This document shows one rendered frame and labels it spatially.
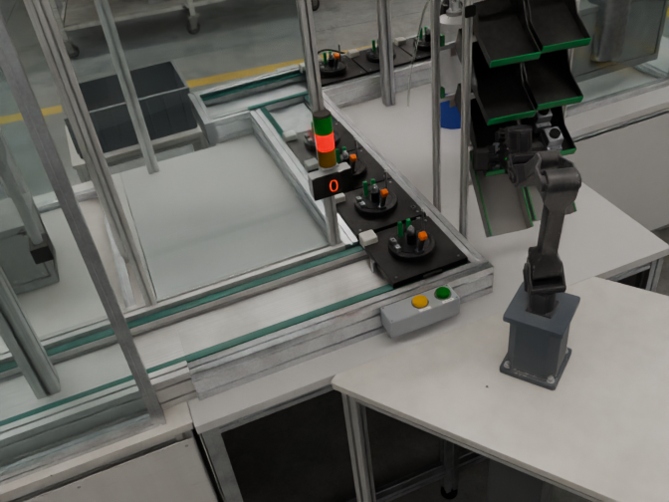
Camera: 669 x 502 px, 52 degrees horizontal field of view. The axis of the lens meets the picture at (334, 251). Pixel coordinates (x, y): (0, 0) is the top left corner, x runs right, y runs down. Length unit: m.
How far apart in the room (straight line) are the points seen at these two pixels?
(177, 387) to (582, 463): 1.00
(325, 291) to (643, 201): 1.83
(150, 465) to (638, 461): 1.19
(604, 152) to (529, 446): 1.64
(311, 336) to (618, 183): 1.80
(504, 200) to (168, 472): 1.22
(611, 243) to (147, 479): 1.53
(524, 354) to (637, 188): 1.68
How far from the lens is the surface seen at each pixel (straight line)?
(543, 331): 1.68
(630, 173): 3.23
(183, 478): 1.99
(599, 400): 1.82
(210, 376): 1.82
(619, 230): 2.35
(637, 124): 3.10
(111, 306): 1.57
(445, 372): 1.83
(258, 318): 1.96
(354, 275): 2.04
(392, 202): 2.20
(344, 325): 1.85
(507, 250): 2.21
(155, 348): 1.96
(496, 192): 2.08
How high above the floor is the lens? 2.24
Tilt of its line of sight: 38 degrees down
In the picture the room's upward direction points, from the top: 7 degrees counter-clockwise
